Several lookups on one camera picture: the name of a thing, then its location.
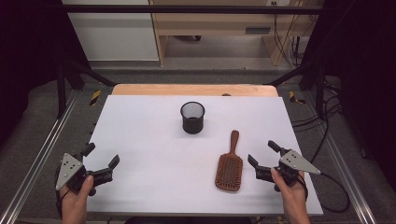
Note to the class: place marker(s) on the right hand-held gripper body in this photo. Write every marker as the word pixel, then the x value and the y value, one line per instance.
pixel 292 163

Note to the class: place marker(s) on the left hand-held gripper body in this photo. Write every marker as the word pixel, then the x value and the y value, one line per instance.
pixel 69 169

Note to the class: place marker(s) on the brown wooden hairbrush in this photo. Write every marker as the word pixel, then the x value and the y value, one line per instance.
pixel 229 171

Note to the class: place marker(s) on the black mesh cup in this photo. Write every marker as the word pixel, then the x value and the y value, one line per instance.
pixel 193 126

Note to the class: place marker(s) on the person's left hand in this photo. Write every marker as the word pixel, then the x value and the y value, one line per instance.
pixel 74 200

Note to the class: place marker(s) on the person's right hand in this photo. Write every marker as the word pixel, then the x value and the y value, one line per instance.
pixel 290 195

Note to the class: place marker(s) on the yellow black tape marker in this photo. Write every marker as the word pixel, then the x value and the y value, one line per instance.
pixel 95 97
pixel 292 97

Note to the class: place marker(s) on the black curtain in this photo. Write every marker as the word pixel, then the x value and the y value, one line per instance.
pixel 28 62
pixel 364 77

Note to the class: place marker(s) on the white cabinet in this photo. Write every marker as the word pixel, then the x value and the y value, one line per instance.
pixel 115 40

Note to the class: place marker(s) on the light wooden desk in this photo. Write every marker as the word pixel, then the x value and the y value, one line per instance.
pixel 211 25

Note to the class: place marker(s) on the aluminium rail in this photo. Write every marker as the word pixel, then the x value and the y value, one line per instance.
pixel 345 174
pixel 40 155

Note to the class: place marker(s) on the black frame stand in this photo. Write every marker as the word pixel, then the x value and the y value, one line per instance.
pixel 320 90
pixel 61 93

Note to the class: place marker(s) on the black horizontal frame bar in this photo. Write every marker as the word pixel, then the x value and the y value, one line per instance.
pixel 186 9

